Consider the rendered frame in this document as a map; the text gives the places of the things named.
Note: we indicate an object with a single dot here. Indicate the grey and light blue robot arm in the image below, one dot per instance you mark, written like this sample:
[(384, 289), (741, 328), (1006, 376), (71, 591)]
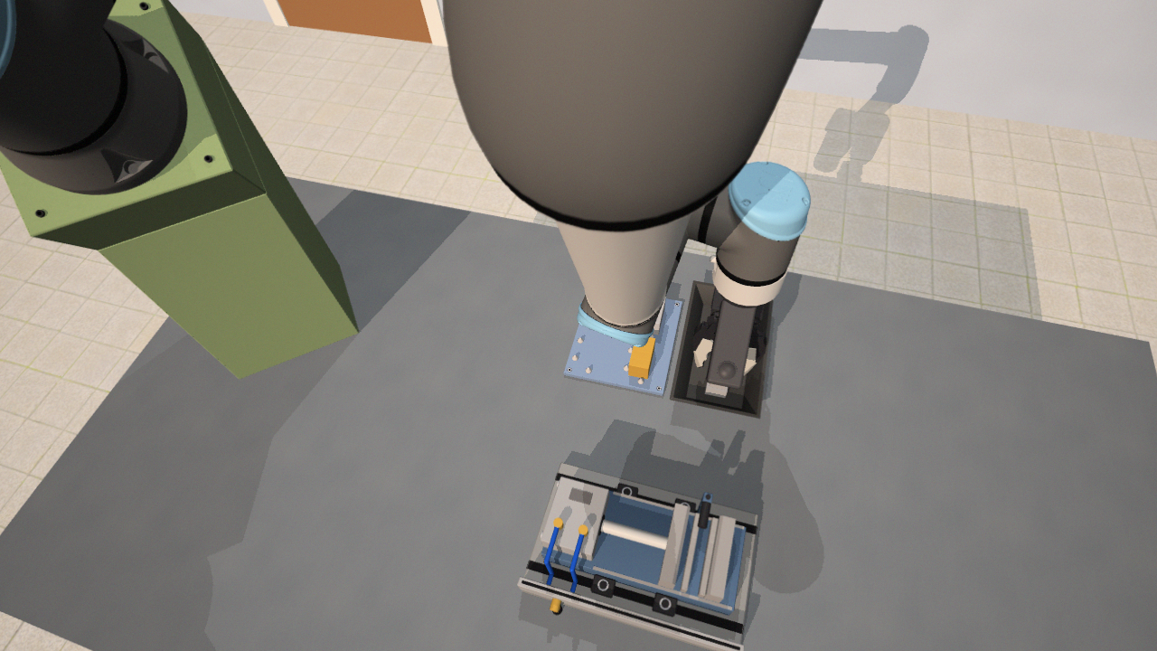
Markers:
[(604, 115)]

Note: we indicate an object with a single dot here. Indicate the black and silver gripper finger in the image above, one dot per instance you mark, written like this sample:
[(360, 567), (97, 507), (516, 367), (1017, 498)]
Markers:
[(756, 352), (701, 343)]

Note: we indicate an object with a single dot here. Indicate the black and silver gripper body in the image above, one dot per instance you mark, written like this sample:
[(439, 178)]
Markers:
[(712, 319)]

